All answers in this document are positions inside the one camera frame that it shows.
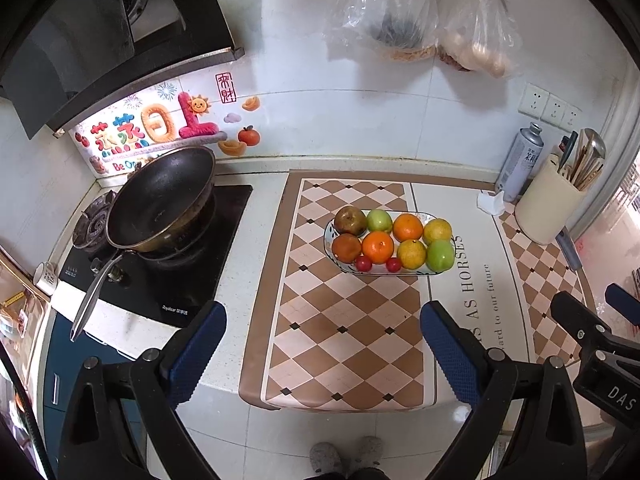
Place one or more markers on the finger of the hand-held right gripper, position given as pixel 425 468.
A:
pixel 575 320
pixel 622 296

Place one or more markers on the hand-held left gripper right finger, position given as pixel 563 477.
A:
pixel 445 355

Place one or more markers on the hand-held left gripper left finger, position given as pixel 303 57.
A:
pixel 197 355

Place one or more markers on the yellow lemon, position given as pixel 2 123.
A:
pixel 437 230
pixel 411 253

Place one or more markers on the leaf pattern oval plate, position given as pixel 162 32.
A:
pixel 330 265

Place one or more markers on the dark red apple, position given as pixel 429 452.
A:
pixel 350 220

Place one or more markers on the black gas stove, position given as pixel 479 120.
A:
pixel 165 290

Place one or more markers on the green apple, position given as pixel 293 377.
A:
pixel 440 255
pixel 379 220

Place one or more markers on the checkered kitchen mat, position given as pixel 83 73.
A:
pixel 345 335

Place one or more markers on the red cherry tomato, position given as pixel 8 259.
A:
pixel 393 264
pixel 362 263

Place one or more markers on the beige utensil holder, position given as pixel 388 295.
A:
pixel 550 205

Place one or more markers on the grey fuzzy slipper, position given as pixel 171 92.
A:
pixel 370 452
pixel 325 455

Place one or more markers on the orange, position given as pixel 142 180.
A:
pixel 407 226
pixel 378 246

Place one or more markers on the bundle of wooden chopsticks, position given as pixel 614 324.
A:
pixel 582 172

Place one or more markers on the blue cabinet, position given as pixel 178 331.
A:
pixel 60 390

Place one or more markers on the white crumpled tissue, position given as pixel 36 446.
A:
pixel 490 202

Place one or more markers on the brownish red apple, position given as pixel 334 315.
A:
pixel 346 247

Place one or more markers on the metal spoon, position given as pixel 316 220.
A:
pixel 595 147

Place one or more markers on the black wok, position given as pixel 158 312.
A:
pixel 160 200

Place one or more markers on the grey spray can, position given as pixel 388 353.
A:
pixel 520 160

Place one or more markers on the white mug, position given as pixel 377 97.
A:
pixel 46 277

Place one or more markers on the plastic bag of pale items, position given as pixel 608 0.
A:
pixel 480 35

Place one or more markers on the black range hood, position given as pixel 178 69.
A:
pixel 75 50

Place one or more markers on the plastic bag of dark items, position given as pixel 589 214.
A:
pixel 380 15

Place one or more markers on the white wall outlet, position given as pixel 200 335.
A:
pixel 532 100
pixel 572 116
pixel 555 107

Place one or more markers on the gold ingot wall sticker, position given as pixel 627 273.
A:
pixel 230 148
pixel 251 102

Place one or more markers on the orange fruit wall sticker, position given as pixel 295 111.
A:
pixel 248 135

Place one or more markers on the colourful letter wall sticker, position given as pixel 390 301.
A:
pixel 150 127

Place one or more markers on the cloud wall sticker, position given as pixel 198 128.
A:
pixel 231 118

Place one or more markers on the red seal wall sticker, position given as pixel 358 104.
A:
pixel 225 82

